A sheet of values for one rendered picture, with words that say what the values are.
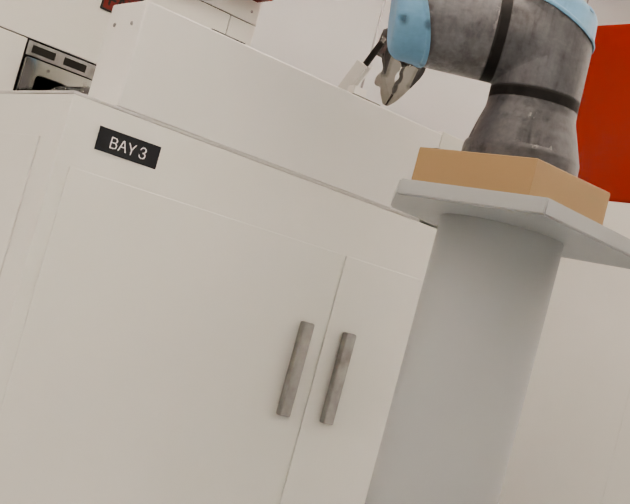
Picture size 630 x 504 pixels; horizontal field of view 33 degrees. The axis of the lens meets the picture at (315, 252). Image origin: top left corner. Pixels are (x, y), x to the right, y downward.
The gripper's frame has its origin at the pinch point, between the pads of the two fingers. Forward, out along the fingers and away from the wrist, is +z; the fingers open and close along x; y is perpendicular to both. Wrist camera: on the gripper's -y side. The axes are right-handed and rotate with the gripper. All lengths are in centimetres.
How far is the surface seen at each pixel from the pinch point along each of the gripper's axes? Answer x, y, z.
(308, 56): -50, 202, -59
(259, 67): 38, -42, 17
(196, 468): 24, -41, 71
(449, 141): 1.7, -32.3, 11.0
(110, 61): 57, -42, 25
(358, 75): 9.4, -4.6, 0.3
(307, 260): 19, -38, 38
